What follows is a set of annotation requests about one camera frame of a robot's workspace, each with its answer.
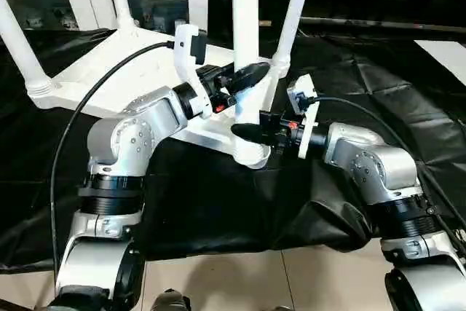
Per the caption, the white flat board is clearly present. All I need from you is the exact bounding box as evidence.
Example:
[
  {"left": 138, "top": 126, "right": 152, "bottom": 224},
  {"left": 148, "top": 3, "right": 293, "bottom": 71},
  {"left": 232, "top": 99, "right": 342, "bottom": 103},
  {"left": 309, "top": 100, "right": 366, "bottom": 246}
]
[{"left": 413, "top": 39, "right": 466, "bottom": 86}]

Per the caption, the black mat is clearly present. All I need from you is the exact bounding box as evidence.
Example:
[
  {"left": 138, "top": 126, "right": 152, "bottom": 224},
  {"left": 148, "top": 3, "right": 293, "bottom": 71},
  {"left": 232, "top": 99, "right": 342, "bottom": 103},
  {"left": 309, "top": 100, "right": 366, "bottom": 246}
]
[{"left": 0, "top": 26, "right": 466, "bottom": 272}]

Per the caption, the white plastic table top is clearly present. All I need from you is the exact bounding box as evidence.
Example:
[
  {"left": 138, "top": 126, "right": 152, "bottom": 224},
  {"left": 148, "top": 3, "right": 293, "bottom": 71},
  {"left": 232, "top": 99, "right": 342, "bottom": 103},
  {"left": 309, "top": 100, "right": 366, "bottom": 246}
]
[{"left": 27, "top": 26, "right": 292, "bottom": 170}]

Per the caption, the brown round object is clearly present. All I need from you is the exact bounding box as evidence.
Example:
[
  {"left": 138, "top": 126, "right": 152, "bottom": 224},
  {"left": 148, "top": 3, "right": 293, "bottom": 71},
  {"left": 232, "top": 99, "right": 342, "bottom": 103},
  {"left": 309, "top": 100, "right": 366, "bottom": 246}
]
[{"left": 152, "top": 288, "right": 192, "bottom": 311}]

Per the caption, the grey metal rail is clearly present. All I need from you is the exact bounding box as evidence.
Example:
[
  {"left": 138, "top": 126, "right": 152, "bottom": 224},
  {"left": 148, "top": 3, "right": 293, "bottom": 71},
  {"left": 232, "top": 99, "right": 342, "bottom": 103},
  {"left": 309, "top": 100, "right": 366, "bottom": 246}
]
[{"left": 300, "top": 17, "right": 466, "bottom": 36}]

